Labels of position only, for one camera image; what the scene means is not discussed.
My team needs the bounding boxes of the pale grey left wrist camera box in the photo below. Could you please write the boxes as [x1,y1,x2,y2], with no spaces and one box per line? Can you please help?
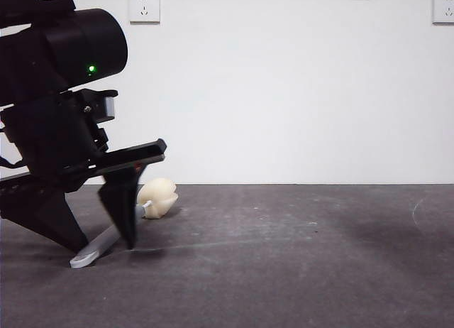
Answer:
[101,94,117,119]

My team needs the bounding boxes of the white wall power socket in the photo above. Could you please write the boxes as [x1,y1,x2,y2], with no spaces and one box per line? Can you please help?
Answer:
[431,0,454,26]
[128,0,161,25]

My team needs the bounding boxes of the cup brush grey handle cream sponge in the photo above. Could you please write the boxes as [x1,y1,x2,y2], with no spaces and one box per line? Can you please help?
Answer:
[70,177,179,270]

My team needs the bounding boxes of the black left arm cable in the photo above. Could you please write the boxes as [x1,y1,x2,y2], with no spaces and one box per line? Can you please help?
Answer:
[0,153,28,170]

